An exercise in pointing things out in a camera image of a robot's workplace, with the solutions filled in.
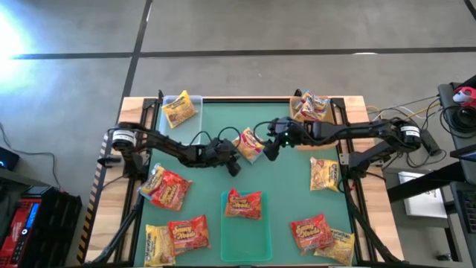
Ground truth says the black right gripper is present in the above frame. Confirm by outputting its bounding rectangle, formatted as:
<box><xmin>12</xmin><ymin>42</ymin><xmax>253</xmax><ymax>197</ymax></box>
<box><xmin>262</xmin><ymin>115</ymin><xmax>300</xmax><ymax>162</ymax></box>

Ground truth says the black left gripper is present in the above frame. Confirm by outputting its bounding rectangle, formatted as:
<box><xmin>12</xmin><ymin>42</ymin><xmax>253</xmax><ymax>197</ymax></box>
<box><xmin>202</xmin><ymin>136</ymin><xmax>242</xmax><ymax>178</ymax></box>

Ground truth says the red Savory Noodle pack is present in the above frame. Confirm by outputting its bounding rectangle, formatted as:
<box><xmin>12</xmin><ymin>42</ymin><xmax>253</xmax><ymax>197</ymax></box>
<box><xmin>149</xmin><ymin>170</ymin><xmax>193</xmax><ymax>212</ymax></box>
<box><xmin>224</xmin><ymin>188</ymin><xmax>263</xmax><ymax>220</ymax></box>
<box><xmin>167</xmin><ymin>214</ymin><xmax>211</xmax><ymax>255</ymax></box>
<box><xmin>289</xmin><ymin>213</ymin><xmax>335</xmax><ymax>255</ymax></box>

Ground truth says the yellow Maruchan noodle pack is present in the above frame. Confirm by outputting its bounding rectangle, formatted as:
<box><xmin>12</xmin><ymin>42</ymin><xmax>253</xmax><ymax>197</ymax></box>
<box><xmin>161</xmin><ymin>89</ymin><xmax>198</xmax><ymax>130</ymax></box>
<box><xmin>313</xmin><ymin>228</ymin><xmax>356</xmax><ymax>267</ymax></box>
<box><xmin>144</xmin><ymin>223</ymin><xmax>177</xmax><ymax>267</ymax></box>
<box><xmin>309</xmin><ymin>156</ymin><xmax>341</xmax><ymax>194</ymax></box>

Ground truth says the green table mat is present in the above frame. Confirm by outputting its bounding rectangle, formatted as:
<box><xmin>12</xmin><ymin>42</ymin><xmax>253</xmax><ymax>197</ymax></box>
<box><xmin>133</xmin><ymin>102</ymin><xmax>358</xmax><ymax>267</ymax></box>

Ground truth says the tan wooden bin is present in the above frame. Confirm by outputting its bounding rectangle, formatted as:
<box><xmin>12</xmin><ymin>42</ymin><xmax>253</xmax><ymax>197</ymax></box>
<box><xmin>289</xmin><ymin>96</ymin><xmax>340</xmax><ymax>152</ymax></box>

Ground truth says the clear plastic bin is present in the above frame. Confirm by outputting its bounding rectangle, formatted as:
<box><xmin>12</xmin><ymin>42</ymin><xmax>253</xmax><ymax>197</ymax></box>
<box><xmin>158</xmin><ymin>95</ymin><xmax>205</xmax><ymax>146</ymax></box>

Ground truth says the green plastic bin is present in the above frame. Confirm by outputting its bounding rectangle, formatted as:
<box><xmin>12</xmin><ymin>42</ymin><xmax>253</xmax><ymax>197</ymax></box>
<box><xmin>220</xmin><ymin>190</ymin><xmax>273</xmax><ymax>263</ymax></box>

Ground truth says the yellow-black hazard strip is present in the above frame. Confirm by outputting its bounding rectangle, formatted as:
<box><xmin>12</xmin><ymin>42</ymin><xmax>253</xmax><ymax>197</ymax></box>
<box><xmin>75</xmin><ymin>133</ymin><xmax>111</xmax><ymax>265</ymax></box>

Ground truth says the black cart leg bar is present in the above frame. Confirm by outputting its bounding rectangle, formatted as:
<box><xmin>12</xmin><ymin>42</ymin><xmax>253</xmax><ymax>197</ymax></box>
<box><xmin>386</xmin><ymin>162</ymin><xmax>476</xmax><ymax>204</ymax></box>

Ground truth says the black power strip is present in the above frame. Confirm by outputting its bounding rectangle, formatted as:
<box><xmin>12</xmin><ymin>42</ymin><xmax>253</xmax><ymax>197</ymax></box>
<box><xmin>421</xmin><ymin>129</ymin><xmax>443</xmax><ymax>157</ymax></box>

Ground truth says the white board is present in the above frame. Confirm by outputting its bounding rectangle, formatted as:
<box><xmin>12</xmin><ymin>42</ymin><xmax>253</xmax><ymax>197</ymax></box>
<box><xmin>399</xmin><ymin>170</ymin><xmax>449</xmax><ymax>229</ymax></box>

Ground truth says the grey cart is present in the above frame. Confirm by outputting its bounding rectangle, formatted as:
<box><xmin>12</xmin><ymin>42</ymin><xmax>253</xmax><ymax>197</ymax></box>
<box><xmin>437</xmin><ymin>74</ymin><xmax>476</xmax><ymax>268</ymax></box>

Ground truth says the black crate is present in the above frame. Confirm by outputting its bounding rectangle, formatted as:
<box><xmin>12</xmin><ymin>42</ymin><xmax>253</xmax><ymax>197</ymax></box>
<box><xmin>39</xmin><ymin>188</ymin><xmax>83</xmax><ymax>268</ymax></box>

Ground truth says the black laptop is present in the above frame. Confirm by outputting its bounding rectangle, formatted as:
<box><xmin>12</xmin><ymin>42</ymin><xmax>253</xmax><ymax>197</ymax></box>
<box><xmin>449</xmin><ymin>147</ymin><xmax>476</xmax><ymax>165</ymax></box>

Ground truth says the red and white object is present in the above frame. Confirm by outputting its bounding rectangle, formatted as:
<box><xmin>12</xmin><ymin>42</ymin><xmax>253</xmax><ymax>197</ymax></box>
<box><xmin>452</xmin><ymin>86</ymin><xmax>476</xmax><ymax>109</ymax></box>

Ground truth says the dark keypad panel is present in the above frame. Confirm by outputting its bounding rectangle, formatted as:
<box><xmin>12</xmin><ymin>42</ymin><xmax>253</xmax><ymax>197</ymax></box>
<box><xmin>456</xmin><ymin>182</ymin><xmax>476</xmax><ymax>234</ymax></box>

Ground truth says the small black device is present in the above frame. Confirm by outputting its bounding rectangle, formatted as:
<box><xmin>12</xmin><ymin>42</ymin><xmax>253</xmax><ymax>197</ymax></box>
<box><xmin>0</xmin><ymin>146</ymin><xmax>21</xmax><ymax>172</ymax></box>

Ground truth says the red equipment case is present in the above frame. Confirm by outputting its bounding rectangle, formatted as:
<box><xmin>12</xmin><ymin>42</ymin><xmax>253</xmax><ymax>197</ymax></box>
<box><xmin>0</xmin><ymin>197</ymin><xmax>42</xmax><ymax>268</ymax></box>

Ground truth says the black aluminium frame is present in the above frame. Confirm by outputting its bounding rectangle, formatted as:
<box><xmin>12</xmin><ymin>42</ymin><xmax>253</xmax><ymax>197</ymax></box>
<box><xmin>84</xmin><ymin>89</ymin><xmax>405</xmax><ymax>267</ymax></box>

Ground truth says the coiled black cable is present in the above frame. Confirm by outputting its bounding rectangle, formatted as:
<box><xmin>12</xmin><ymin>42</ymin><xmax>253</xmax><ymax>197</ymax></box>
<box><xmin>440</xmin><ymin>106</ymin><xmax>476</xmax><ymax>135</ymax></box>

